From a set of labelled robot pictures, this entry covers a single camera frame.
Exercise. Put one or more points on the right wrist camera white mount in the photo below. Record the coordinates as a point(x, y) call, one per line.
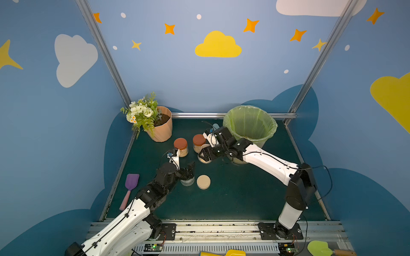
point(210, 137)

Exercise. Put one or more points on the green toy spatula wooden handle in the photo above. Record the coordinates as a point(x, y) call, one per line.
point(321, 248)

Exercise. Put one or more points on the terracotta flower pot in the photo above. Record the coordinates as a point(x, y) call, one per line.
point(163, 132)

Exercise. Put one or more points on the purple pink toy spatula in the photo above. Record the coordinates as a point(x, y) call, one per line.
point(131, 184)

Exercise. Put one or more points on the beige jar lid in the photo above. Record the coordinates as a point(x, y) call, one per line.
point(203, 182)

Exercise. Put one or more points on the controller board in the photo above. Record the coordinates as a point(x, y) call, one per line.
point(153, 248)
point(286, 249)

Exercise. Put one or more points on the white flowers green plant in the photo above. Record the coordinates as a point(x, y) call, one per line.
point(143, 114)

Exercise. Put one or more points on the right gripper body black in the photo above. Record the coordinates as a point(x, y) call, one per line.
point(213, 149)

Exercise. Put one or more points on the mesh bin green bag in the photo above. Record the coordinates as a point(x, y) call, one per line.
point(251, 123)

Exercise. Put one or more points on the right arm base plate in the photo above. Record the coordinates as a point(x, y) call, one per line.
point(269, 231)

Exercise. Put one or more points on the red lid oatmeal jar left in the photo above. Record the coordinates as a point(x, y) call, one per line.
point(181, 145)

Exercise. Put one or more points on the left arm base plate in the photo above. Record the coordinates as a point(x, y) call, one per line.
point(166, 232)

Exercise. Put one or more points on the beige lid oatmeal jar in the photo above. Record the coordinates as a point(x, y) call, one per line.
point(205, 146)

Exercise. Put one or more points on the left controller board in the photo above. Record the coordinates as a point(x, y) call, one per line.
point(153, 248)

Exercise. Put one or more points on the aluminium front rail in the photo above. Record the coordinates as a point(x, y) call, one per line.
point(194, 238)

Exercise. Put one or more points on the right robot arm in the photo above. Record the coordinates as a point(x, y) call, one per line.
point(299, 179)

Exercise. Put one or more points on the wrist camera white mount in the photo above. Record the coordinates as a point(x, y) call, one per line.
point(173, 156)
point(210, 137)

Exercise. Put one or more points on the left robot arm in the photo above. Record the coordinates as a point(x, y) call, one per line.
point(136, 223)

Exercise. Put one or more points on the clear oatmeal jar front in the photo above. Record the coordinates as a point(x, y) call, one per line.
point(188, 182)

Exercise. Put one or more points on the right controller board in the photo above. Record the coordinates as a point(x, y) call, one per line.
point(286, 249)

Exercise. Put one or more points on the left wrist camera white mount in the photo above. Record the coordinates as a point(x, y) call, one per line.
point(173, 156)

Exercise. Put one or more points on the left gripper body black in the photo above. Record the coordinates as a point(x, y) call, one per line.
point(185, 173)

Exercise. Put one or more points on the red lid oatmeal jar right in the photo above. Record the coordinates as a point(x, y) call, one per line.
point(198, 141)

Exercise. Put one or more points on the red lid oatmeal jar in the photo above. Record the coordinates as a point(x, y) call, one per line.
point(181, 145)
point(198, 141)

